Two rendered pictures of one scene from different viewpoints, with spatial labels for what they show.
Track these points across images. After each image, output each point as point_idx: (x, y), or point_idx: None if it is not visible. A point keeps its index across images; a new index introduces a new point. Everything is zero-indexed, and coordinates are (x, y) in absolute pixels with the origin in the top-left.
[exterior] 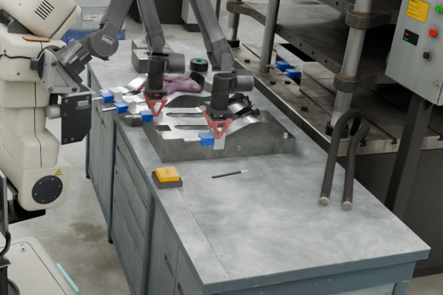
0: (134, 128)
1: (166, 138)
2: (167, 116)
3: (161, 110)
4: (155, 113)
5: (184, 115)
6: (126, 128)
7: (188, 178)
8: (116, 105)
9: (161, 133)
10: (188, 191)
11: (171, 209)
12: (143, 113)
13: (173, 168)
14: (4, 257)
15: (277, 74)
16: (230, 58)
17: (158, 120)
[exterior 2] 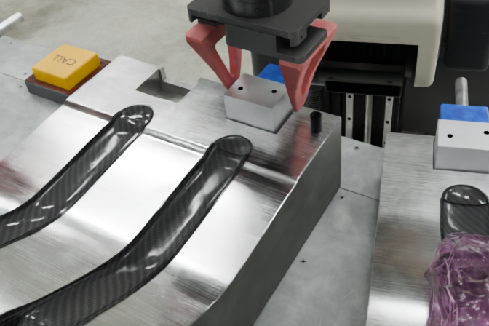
0: (374, 175)
1: (116, 59)
2: (225, 131)
3: (233, 93)
4: (231, 71)
5: (201, 204)
6: (383, 155)
7: (37, 120)
8: (464, 105)
9: (148, 65)
10: (6, 91)
11: (6, 45)
12: (276, 68)
13: (62, 73)
14: (320, 81)
15: None
16: None
17: (220, 97)
